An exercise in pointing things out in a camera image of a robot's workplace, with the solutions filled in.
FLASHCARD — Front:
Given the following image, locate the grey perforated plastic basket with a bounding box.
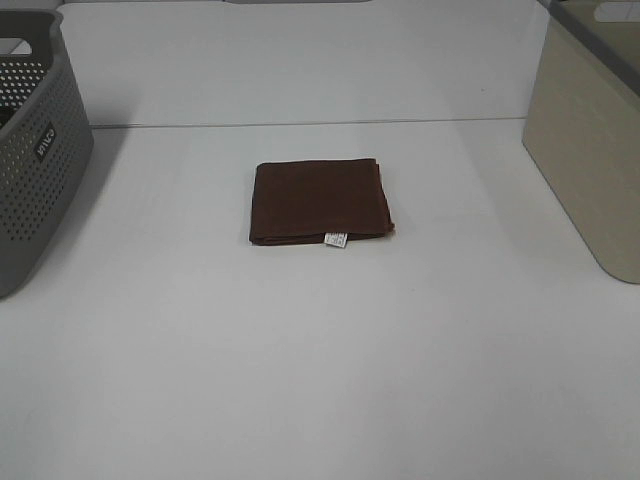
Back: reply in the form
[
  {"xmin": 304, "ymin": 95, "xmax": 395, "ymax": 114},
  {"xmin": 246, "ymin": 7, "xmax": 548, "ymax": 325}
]
[{"xmin": 1, "ymin": 9, "xmax": 94, "ymax": 297}]

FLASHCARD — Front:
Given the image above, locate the brown towel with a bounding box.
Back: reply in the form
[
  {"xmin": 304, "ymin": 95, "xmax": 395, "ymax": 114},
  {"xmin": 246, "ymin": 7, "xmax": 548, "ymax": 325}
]
[{"xmin": 249, "ymin": 158, "xmax": 394, "ymax": 246}]

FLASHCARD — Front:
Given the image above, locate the beige plastic storage bin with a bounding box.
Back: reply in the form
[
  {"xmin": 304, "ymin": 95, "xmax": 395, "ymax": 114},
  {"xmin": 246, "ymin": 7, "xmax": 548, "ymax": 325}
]
[{"xmin": 523, "ymin": 1, "xmax": 639, "ymax": 284}]

